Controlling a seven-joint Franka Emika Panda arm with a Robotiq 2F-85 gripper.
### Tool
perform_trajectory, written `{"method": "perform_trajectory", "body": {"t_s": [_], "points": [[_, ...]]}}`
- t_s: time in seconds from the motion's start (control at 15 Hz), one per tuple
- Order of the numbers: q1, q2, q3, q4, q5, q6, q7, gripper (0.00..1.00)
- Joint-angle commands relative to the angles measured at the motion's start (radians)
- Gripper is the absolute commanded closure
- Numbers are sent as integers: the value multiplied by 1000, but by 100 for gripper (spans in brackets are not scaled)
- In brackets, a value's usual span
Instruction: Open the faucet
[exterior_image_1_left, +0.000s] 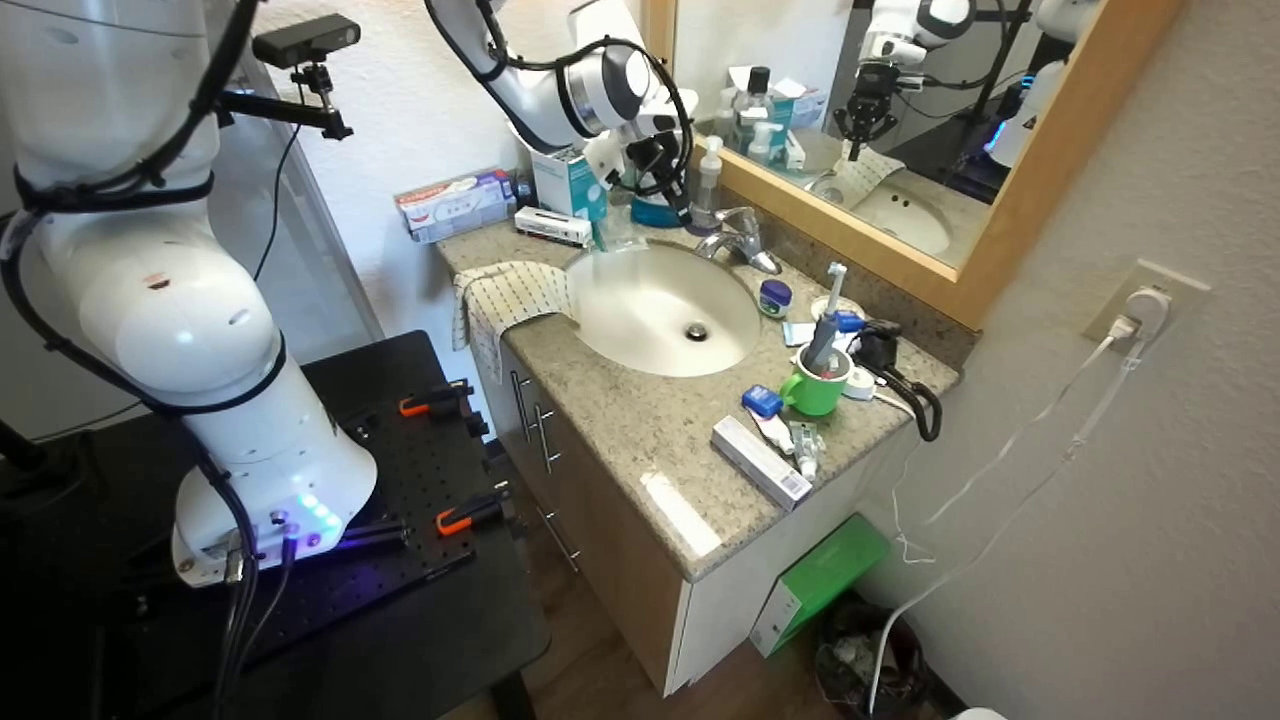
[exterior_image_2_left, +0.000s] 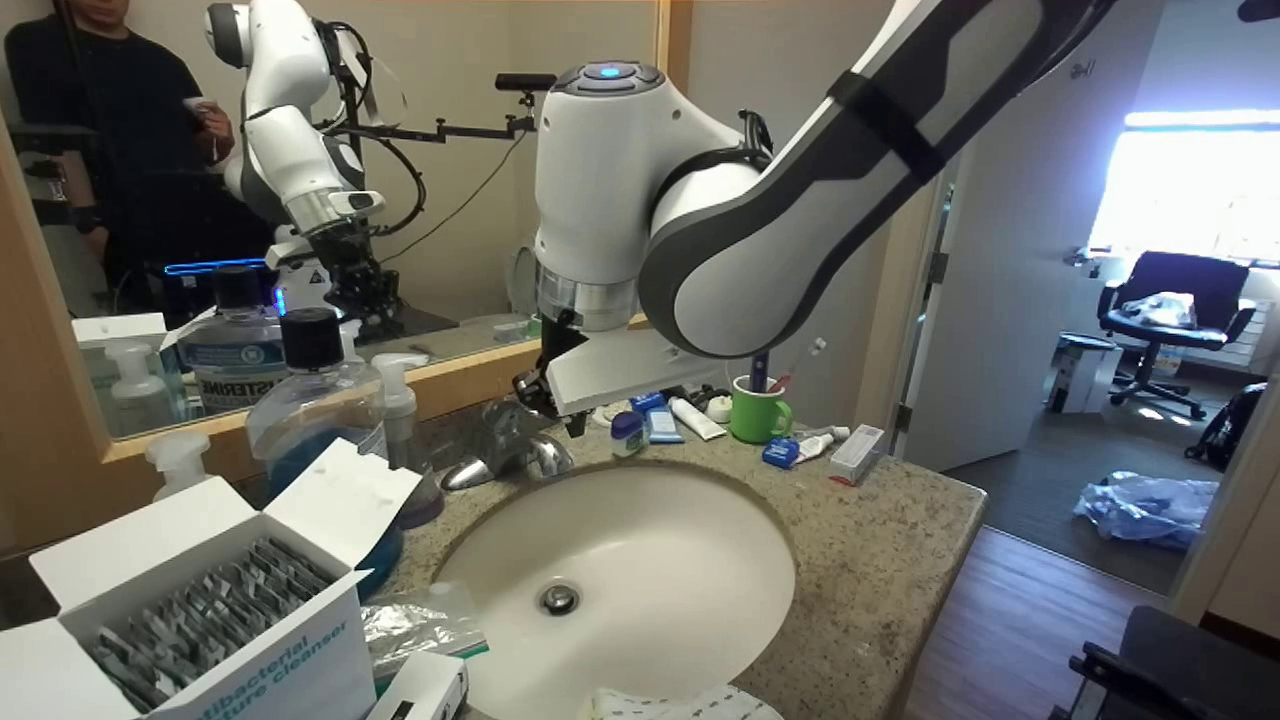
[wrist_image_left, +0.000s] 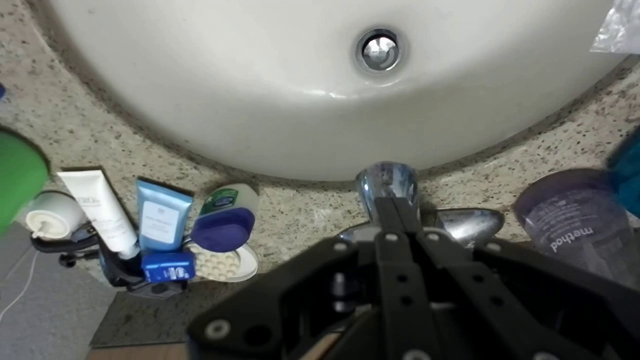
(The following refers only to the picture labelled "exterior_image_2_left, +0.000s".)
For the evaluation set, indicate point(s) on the clear zip bag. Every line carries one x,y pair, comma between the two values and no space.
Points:
412,629

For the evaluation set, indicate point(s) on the small white pump bottle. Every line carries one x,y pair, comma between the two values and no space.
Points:
398,412

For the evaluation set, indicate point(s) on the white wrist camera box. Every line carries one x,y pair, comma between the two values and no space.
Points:
624,366

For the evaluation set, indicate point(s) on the bright window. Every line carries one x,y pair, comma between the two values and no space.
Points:
1184,187

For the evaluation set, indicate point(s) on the chrome sink faucet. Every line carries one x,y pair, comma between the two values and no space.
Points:
513,452

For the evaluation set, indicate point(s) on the small white stool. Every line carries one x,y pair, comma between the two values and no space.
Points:
1080,373

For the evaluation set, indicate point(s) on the small blue jar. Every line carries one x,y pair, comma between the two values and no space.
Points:
631,435

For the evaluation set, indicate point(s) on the black office chair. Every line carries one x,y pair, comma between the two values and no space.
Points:
1175,304

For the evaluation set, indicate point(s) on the black robot table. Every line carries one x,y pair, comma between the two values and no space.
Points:
1184,680

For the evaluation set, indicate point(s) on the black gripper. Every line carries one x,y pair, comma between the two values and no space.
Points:
556,343

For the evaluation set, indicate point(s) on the granite top vanity cabinet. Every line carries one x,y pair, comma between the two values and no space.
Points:
881,560

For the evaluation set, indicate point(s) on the green plastic cup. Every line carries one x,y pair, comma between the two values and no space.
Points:
758,416

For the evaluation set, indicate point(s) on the small blue white packet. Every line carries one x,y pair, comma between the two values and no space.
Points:
666,427

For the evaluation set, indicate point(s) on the white cream tube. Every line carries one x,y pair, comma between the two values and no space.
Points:
696,416

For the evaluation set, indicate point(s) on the blue floss container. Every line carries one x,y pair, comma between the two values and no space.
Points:
783,452

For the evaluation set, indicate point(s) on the small white carton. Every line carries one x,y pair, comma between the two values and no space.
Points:
420,684

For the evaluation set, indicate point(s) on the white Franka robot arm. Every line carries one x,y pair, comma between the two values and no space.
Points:
747,226

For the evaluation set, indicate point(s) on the wood framed wall mirror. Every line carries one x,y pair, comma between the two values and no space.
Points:
442,200

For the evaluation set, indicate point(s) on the blue mouthwash bottle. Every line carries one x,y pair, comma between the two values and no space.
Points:
313,402

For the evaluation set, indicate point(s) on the white striped hand towel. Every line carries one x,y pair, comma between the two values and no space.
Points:
681,703

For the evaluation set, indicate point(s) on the white door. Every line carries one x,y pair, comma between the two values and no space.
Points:
1013,295

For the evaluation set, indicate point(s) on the light blue cloth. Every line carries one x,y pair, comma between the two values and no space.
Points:
1144,511

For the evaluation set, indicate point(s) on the blue white electric toothbrush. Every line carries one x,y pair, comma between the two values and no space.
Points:
758,373

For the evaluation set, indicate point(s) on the white oval sink basin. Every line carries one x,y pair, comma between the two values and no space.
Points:
642,574

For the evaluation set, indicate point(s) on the long white toothpaste box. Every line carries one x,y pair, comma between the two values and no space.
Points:
856,452

